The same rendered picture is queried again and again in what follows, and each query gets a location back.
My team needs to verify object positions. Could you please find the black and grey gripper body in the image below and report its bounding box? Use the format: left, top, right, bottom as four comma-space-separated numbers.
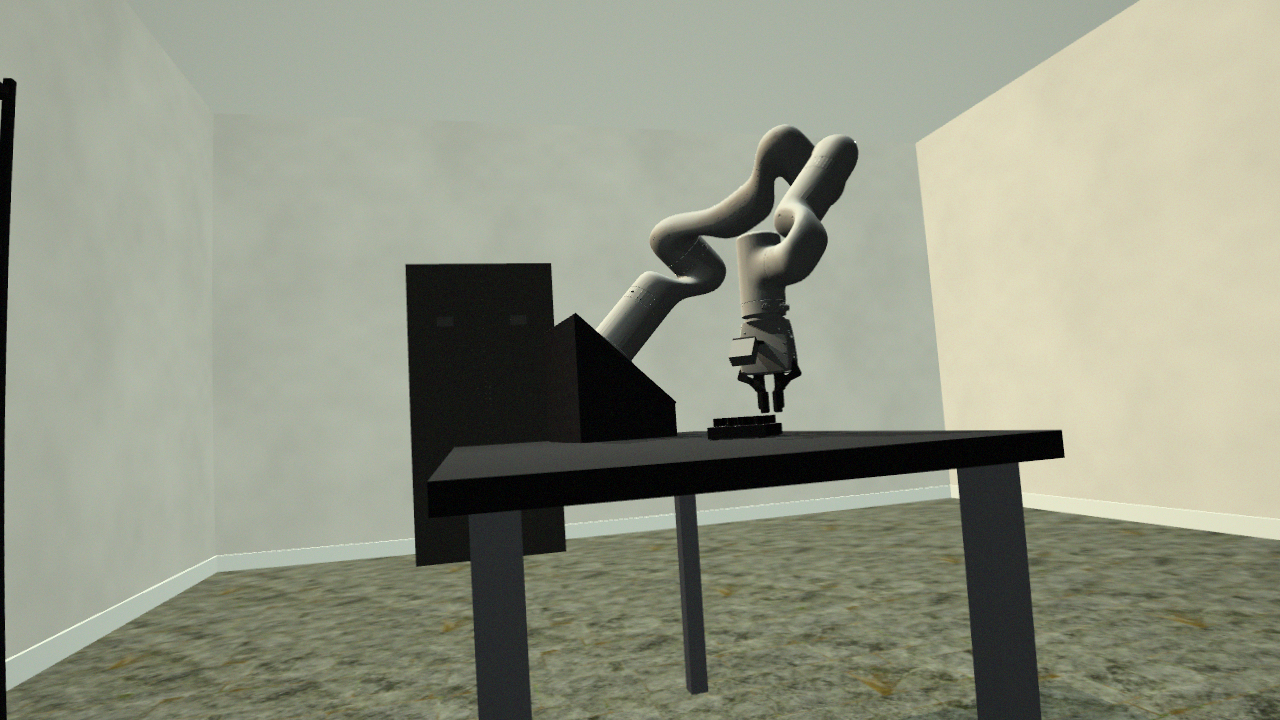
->
740, 316, 797, 375

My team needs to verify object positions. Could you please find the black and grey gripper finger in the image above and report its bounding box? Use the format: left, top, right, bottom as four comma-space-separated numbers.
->
772, 357, 803, 413
737, 369, 771, 413

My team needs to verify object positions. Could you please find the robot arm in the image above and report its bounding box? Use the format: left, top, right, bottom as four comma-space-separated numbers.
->
596, 126, 858, 363

